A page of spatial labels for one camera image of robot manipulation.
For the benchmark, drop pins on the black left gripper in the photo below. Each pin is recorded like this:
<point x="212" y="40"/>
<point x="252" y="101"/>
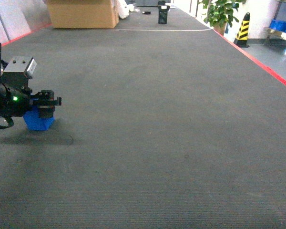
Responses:
<point x="16" y="98"/>

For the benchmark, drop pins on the blue plastic part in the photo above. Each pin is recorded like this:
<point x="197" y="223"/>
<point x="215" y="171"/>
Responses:
<point x="32" y="120"/>

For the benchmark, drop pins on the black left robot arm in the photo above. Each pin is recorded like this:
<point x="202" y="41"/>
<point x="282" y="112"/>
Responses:
<point x="17" y="99"/>

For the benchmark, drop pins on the stainless steel shelf rack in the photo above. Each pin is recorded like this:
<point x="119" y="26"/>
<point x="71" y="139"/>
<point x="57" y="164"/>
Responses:
<point x="280" y="14"/>

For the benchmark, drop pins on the blue bin on shelf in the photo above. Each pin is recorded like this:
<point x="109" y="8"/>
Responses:
<point x="278" y="25"/>

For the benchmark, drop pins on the large cardboard box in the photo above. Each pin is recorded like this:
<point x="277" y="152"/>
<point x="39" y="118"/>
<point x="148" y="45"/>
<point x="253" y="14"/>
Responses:
<point x="83" y="14"/>

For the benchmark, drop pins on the white foam packaging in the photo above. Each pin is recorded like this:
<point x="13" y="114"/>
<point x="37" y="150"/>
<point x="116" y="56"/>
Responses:
<point x="124" y="8"/>

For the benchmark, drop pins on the black small box on table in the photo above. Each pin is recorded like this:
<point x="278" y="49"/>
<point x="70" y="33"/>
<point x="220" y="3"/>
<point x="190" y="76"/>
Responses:
<point x="163" y="9"/>

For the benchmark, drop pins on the potted green plant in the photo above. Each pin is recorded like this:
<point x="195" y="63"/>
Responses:
<point x="220" y="13"/>

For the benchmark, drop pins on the yellow black traffic cone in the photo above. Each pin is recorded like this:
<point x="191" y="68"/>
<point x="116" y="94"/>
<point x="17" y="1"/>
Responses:
<point x="242" y="35"/>

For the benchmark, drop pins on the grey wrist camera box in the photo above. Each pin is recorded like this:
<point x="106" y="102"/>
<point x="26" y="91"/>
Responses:
<point x="21" y="64"/>

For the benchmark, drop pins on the red table frame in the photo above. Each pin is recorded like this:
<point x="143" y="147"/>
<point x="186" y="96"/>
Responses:
<point x="256" y="61"/>

